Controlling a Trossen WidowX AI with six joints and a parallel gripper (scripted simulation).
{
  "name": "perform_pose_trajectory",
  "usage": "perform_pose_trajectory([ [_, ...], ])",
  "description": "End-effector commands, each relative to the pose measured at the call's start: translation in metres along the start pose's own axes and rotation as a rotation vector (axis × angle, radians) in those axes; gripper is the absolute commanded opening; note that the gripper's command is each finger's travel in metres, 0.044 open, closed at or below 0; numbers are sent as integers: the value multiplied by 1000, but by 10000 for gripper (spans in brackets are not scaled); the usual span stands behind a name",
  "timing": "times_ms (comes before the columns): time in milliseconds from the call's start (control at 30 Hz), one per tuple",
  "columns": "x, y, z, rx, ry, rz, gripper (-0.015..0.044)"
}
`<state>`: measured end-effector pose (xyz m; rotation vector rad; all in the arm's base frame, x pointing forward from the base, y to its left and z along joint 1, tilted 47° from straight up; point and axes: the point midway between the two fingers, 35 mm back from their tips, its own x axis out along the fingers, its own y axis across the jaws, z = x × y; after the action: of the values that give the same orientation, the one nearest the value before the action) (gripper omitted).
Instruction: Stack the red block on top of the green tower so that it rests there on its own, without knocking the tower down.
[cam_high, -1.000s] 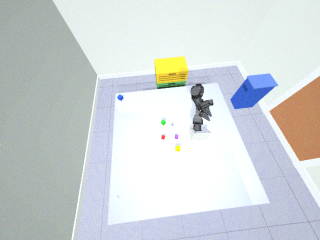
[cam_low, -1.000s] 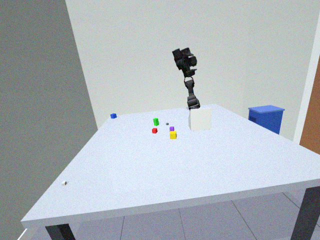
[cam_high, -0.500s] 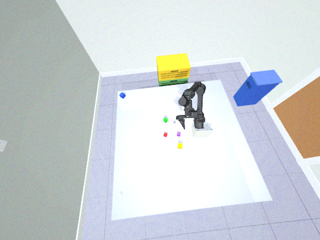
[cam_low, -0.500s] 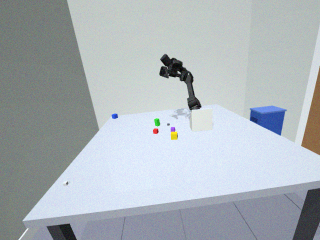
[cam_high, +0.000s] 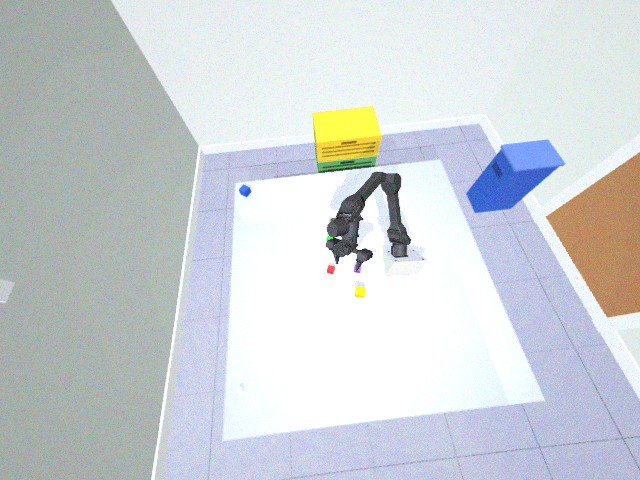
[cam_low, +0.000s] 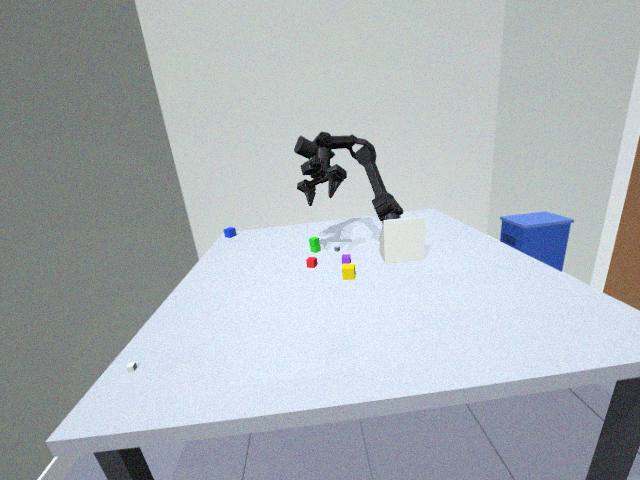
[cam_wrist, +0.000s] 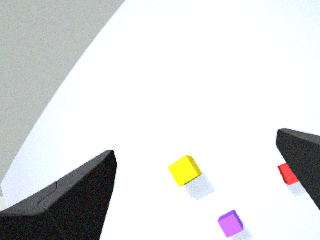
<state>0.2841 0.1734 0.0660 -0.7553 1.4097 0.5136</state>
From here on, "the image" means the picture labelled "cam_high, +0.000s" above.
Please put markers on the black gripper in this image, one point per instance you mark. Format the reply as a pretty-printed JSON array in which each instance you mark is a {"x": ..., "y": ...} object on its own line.
[{"x": 362, "y": 255}]

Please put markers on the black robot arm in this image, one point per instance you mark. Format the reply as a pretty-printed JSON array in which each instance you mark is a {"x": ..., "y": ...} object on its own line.
[{"x": 353, "y": 206}]

